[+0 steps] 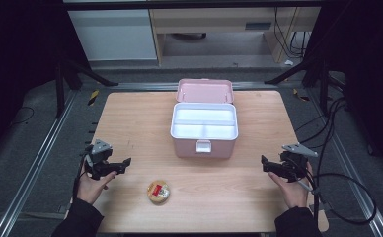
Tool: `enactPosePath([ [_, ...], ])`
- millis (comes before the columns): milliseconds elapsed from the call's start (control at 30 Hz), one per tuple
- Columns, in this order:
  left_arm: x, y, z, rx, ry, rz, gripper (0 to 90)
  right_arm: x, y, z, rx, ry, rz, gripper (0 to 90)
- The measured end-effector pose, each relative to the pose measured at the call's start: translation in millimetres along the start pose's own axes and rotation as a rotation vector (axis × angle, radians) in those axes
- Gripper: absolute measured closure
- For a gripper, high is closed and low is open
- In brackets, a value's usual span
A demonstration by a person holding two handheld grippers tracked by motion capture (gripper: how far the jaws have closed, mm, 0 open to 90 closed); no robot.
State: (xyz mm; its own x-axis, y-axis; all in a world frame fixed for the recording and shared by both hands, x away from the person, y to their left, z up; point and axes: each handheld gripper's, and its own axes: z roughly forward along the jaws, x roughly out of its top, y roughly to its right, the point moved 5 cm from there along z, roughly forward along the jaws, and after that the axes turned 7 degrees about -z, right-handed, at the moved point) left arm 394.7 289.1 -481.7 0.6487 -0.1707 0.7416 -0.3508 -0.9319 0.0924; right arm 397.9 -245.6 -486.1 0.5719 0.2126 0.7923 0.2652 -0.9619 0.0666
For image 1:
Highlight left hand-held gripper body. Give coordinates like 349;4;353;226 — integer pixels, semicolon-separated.
83;138;115;181

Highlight thin black floor cable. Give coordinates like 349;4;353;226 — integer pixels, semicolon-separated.
8;106;36;128

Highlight person's left hand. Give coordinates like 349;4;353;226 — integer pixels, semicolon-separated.
76;170;117;205

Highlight yellow black tape strip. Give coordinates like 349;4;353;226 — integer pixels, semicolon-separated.
87;89;100;107
292;88;311;103

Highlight aluminium floor rail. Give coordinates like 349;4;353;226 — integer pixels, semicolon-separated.
0;90;79;237
112;81;279;92
306;88;383;237

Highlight person's right hand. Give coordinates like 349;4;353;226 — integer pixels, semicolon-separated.
268;162;314;210

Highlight white cabinet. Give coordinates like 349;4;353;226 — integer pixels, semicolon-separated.
66;9;158;62

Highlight white tray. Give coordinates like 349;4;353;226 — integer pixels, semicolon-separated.
171;102;239;141

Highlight pink storage box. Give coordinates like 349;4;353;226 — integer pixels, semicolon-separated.
170;78;239;160

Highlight black metal stand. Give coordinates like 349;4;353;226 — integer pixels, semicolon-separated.
54;58;119;119
264;55;332;117

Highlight black looped floor cable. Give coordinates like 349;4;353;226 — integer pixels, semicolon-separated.
312;173;377;226

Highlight round yellow tin red label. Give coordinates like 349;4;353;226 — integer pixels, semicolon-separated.
146;180;171;204

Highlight right hand-held gripper cable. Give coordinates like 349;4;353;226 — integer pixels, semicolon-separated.
286;157;322;228

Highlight left hand-held gripper cable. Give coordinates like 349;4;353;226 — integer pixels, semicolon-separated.
72;152;92;198

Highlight black cables under desk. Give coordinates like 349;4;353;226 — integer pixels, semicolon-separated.
272;7;312;59

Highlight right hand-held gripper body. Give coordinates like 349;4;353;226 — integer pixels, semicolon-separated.
278;143;319;183

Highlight dark round object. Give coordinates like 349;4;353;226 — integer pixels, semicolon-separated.
171;32;207;41

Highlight hand-held gripper cable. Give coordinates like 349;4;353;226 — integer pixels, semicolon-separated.
72;152;92;198
286;157;322;228

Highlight light wooden desk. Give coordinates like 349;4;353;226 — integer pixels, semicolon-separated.
149;7;322;64

